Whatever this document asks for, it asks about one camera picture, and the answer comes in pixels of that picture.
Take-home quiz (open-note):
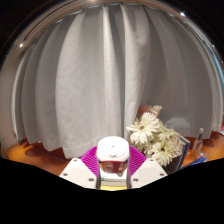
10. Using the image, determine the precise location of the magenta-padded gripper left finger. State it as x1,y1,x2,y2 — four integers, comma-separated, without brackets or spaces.
59,146,101,189

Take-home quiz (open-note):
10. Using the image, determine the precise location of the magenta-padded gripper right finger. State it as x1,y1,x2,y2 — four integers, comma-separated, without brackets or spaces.
127,145,168,189

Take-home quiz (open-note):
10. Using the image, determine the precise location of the red and white charger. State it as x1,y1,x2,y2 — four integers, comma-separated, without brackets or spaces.
96,136,130,175

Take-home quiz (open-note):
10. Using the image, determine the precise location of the white and pink flower bouquet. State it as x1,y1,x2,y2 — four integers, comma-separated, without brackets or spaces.
125,104,185,168

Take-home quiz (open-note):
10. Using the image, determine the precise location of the blue upright book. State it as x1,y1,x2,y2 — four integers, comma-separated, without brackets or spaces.
171,133,191,175

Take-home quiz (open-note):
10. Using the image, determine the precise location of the white curtain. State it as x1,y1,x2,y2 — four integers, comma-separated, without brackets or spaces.
0,3,224,160

